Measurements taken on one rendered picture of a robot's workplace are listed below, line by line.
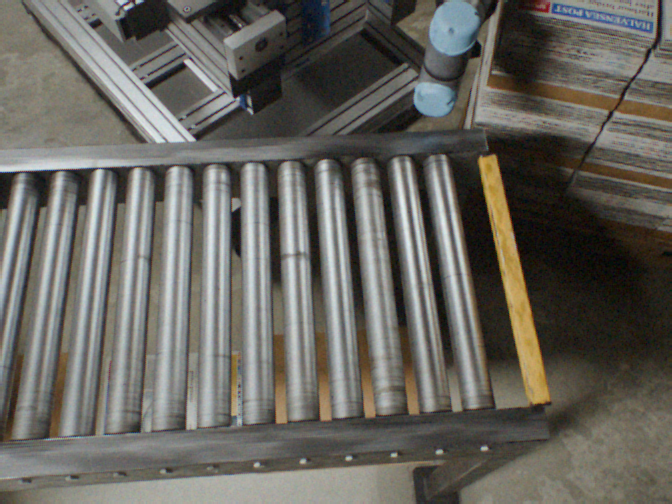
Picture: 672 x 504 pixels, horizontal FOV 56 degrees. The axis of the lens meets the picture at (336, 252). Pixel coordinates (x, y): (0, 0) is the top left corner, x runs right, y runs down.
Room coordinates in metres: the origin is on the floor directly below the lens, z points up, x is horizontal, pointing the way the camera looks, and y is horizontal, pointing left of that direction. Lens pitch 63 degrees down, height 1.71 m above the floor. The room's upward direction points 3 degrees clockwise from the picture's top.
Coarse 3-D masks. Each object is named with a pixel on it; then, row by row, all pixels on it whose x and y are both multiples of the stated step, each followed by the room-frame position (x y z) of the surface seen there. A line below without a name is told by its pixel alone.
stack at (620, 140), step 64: (512, 0) 1.03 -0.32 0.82; (576, 0) 1.03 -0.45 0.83; (640, 0) 1.04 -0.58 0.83; (512, 64) 0.99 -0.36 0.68; (576, 64) 0.97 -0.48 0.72; (640, 64) 0.94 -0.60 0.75; (512, 128) 0.98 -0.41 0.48; (576, 128) 0.96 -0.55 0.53; (640, 128) 0.93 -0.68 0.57; (512, 192) 0.97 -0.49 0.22; (576, 192) 0.94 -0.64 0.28; (640, 192) 0.91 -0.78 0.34; (640, 256) 0.88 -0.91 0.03
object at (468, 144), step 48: (144, 144) 0.65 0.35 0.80; (192, 144) 0.65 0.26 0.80; (240, 144) 0.66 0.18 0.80; (288, 144) 0.66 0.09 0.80; (336, 144) 0.67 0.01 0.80; (384, 144) 0.68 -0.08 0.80; (432, 144) 0.68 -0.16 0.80; (480, 144) 0.69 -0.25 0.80; (48, 192) 0.58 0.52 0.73; (240, 192) 0.62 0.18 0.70
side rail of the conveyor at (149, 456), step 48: (144, 432) 0.16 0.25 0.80; (192, 432) 0.16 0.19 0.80; (240, 432) 0.17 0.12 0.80; (288, 432) 0.17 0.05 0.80; (336, 432) 0.17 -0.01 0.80; (384, 432) 0.18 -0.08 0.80; (432, 432) 0.18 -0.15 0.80; (480, 432) 0.18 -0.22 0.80; (528, 432) 0.19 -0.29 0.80; (0, 480) 0.09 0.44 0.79; (48, 480) 0.09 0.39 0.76; (96, 480) 0.10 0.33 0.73; (144, 480) 0.11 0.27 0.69
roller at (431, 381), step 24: (408, 168) 0.63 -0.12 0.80; (408, 192) 0.58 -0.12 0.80; (408, 216) 0.53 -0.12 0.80; (408, 240) 0.49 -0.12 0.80; (408, 264) 0.44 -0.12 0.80; (408, 288) 0.40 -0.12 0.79; (432, 288) 0.41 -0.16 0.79; (408, 312) 0.37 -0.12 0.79; (432, 312) 0.36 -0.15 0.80; (432, 336) 0.32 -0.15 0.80; (432, 360) 0.29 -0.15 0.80; (432, 384) 0.25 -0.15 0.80; (432, 408) 0.21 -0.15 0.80
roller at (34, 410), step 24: (72, 192) 0.55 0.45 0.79; (48, 216) 0.50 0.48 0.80; (72, 216) 0.50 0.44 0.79; (48, 240) 0.45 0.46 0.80; (72, 240) 0.46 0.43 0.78; (48, 264) 0.41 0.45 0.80; (48, 288) 0.37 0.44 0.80; (48, 312) 0.33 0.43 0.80; (48, 336) 0.29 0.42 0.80; (24, 360) 0.25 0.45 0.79; (48, 360) 0.26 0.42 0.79; (24, 384) 0.22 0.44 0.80; (48, 384) 0.22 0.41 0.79; (24, 408) 0.18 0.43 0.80; (48, 408) 0.19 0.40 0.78; (24, 432) 0.15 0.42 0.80; (48, 432) 0.15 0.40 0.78
